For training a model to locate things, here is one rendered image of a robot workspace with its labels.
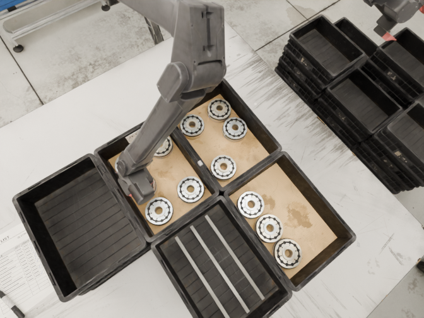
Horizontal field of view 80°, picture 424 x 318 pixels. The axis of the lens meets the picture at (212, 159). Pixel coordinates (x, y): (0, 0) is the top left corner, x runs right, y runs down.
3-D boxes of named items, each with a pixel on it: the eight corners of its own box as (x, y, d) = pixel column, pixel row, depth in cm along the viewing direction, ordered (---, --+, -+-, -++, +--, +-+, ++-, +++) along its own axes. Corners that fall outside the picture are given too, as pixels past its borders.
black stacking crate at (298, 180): (219, 199, 102) (222, 193, 91) (275, 159, 109) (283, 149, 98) (283, 288, 93) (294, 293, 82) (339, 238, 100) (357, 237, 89)
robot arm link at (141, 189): (146, 147, 74) (119, 157, 69) (168, 178, 72) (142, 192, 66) (137, 168, 83) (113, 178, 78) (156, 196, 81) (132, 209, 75)
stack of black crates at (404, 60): (339, 88, 203) (377, 47, 161) (364, 70, 210) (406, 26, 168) (377, 125, 194) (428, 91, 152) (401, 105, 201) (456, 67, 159)
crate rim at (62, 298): (14, 199, 89) (9, 197, 86) (93, 153, 95) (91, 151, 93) (65, 303, 79) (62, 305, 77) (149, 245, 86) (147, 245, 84)
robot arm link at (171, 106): (216, 47, 45) (168, 52, 39) (233, 73, 45) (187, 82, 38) (142, 151, 78) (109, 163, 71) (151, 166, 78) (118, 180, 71)
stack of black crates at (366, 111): (304, 113, 194) (325, 88, 162) (331, 94, 201) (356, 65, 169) (342, 154, 185) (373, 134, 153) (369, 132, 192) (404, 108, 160)
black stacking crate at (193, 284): (154, 245, 95) (149, 245, 84) (218, 199, 102) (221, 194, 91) (216, 346, 86) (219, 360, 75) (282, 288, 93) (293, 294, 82)
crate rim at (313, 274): (221, 194, 93) (221, 193, 91) (282, 151, 100) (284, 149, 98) (292, 293, 84) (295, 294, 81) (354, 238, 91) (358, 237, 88)
